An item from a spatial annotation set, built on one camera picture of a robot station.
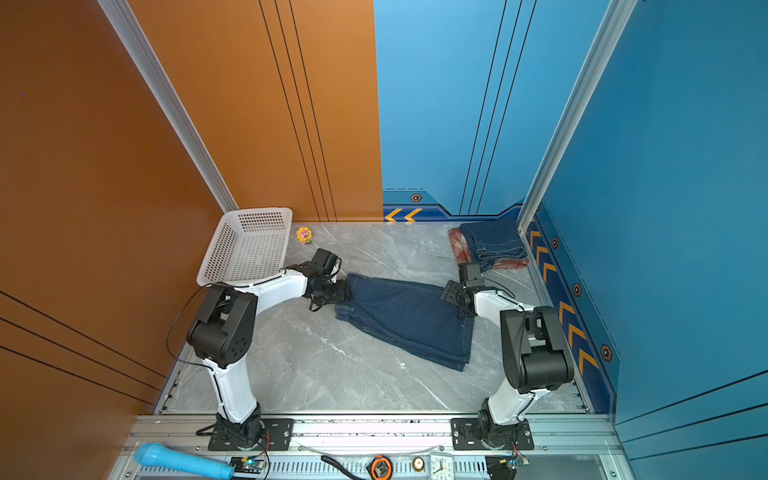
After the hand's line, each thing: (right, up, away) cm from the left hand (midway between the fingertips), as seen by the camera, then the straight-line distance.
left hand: (345, 294), depth 98 cm
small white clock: (+27, -35, -30) cm, 54 cm away
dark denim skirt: (+22, -6, -4) cm, 24 cm away
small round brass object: (+22, -34, -32) cm, 51 cm away
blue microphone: (-39, -33, -30) cm, 59 cm away
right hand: (+36, 0, -1) cm, 36 cm away
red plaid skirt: (+42, +13, +9) cm, 45 cm away
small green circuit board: (-18, -37, -28) cm, 49 cm away
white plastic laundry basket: (-39, +17, +14) cm, 45 cm away
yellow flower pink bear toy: (-18, +21, +13) cm, 30 cm away
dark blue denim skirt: (+50, +18, +4) cm, 53 cm away
